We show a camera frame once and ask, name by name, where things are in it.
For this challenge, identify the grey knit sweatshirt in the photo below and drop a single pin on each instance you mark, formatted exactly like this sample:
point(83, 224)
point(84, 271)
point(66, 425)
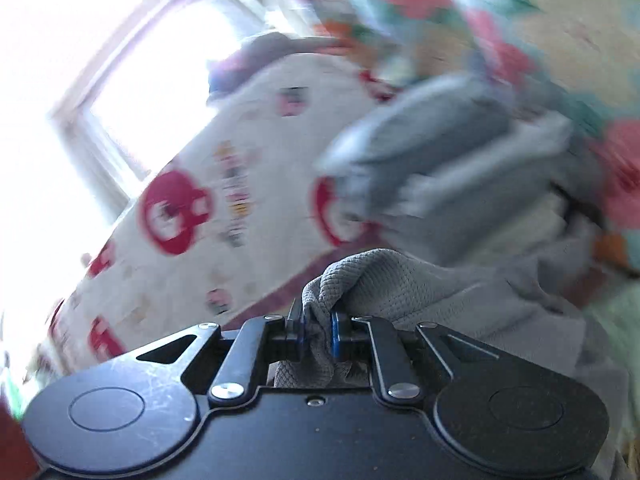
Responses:
point(515, 305)

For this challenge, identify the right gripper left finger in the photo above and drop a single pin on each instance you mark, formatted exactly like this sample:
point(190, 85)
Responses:
point(190, 404)

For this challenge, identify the window with white frame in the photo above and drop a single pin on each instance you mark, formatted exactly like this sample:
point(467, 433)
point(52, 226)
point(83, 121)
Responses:
point(143, 96)

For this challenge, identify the grey fabric storage bag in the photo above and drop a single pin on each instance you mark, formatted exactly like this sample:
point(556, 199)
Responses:
point(450, 163)

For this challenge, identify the floral pastel blanket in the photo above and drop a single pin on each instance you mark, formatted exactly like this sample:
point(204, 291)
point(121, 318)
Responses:
point(585, 53)

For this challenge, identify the white bear print quilt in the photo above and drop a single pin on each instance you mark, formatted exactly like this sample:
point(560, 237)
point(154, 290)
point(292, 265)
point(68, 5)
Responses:
point(234, 226)

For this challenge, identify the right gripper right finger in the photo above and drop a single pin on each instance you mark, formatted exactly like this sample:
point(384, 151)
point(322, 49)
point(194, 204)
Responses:
point(486, 410)

